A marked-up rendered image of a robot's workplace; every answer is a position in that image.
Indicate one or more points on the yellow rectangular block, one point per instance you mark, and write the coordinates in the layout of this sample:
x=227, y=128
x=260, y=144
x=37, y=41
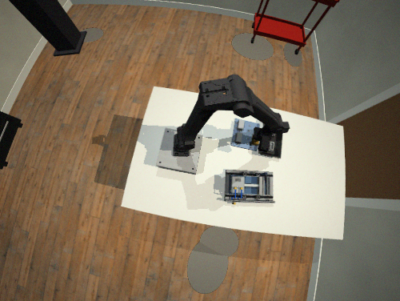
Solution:
x=254, y=142

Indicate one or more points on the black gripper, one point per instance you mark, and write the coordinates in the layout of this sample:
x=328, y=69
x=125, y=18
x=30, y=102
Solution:
x=256, y=130

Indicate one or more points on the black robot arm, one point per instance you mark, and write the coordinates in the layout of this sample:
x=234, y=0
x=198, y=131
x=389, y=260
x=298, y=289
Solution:
x=235, y=99

